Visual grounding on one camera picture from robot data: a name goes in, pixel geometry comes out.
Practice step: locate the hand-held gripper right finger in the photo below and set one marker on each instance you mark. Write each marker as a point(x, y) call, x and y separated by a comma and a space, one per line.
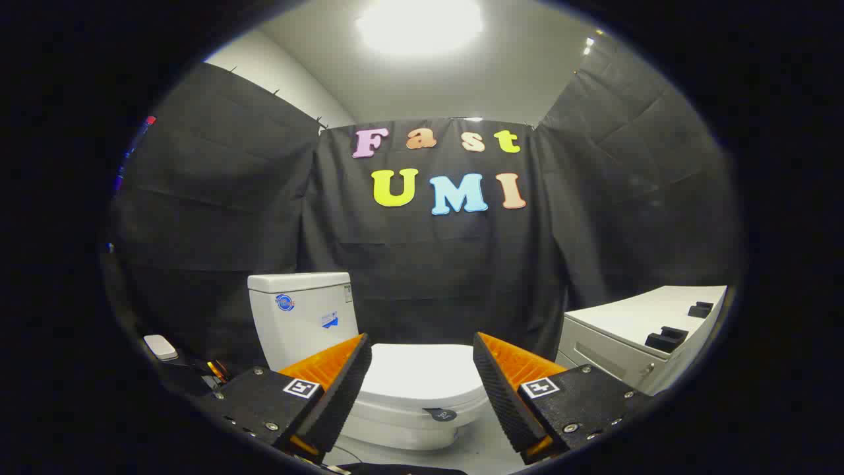
point(504, 396)

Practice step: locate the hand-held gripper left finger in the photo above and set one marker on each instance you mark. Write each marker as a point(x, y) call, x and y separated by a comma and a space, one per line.
point(343, 389)

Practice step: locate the white toilet lid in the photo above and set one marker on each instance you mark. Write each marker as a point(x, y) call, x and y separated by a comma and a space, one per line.
point(422, 373)

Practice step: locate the black backdrop cloth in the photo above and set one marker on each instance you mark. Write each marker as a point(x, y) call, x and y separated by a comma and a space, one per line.
point(428, 277)

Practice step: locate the grey drawer cabinet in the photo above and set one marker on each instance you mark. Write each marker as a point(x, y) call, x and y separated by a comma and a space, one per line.
point(626, 323)

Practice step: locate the large black plastic holder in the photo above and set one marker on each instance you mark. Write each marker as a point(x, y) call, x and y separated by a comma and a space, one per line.
point(666, 340)

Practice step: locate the small white flat device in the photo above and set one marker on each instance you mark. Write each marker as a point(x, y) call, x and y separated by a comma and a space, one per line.
point(160, 347)

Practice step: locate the small black plastic holder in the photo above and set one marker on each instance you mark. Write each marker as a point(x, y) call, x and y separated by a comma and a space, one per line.
point(701, 310)

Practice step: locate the bright ceiling light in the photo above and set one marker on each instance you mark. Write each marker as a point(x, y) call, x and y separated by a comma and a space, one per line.
point(419, 26)

